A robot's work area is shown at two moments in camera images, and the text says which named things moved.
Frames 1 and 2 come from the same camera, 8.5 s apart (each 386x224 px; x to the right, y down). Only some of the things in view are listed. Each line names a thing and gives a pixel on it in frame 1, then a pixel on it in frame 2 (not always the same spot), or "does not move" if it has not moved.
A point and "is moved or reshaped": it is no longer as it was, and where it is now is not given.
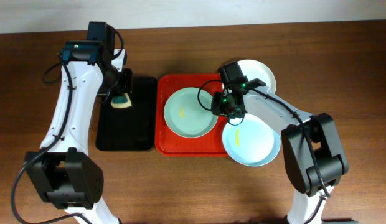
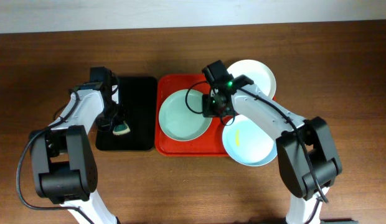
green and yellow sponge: [119, 102] to [121, 129]
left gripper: [124, 83] to [109, 119]
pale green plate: [188, 112] is moved or reshaped
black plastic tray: [132, 129] does not move
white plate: [253, 70] does not move
